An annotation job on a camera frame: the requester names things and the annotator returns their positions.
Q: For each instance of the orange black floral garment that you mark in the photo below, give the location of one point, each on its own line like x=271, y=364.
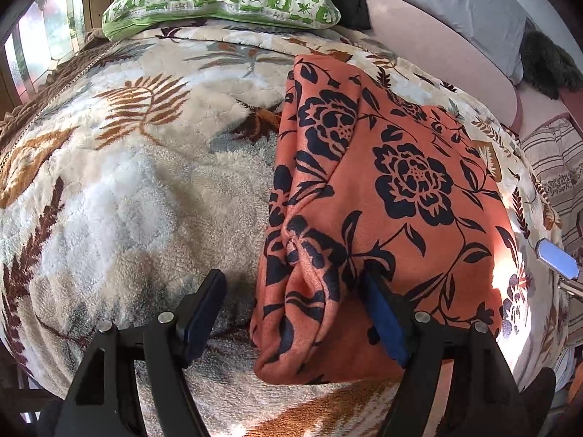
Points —
x=391, y=218

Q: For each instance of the patterned glass window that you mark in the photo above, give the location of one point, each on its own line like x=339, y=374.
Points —
x=41, y=45

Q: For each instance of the dark furry cushion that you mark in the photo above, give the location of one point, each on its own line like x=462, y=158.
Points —
x=546, y=66

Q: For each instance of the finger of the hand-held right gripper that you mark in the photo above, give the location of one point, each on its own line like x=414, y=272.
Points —
x=558, y=257

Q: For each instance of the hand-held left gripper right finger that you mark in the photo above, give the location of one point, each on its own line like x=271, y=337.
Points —
x=387, y=323

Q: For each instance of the cream leaf print blanket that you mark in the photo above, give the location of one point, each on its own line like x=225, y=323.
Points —
x=136, y=200

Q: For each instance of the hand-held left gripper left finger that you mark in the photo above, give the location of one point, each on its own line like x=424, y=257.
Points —
x=204, y=312

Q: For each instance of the grey pillow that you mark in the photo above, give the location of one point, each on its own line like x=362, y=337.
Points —
x=460, y=4

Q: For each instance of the striped beige cloth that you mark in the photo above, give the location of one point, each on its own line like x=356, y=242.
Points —
x=558, y=168

